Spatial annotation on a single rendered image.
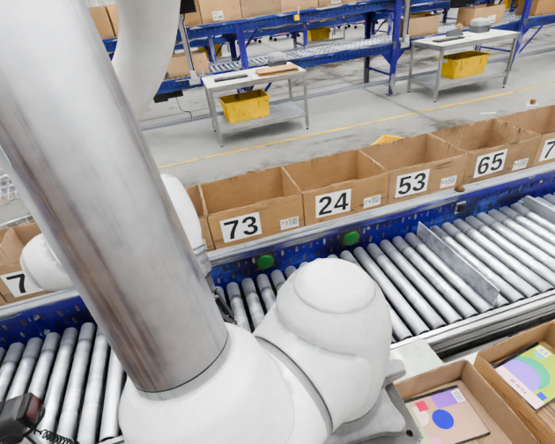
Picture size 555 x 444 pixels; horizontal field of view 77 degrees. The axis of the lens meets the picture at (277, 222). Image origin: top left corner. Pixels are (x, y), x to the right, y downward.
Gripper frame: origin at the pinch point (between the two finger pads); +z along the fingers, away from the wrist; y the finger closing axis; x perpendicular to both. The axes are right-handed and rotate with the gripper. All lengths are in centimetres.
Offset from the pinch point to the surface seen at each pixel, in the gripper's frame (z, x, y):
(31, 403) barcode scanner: -4.8, 42.7, -6.7
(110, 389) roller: 13, 56, 26
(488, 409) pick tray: 42, -51, 30
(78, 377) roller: 8, 70, 29
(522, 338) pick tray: 34, -69, 47
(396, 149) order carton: -28, -59, 130
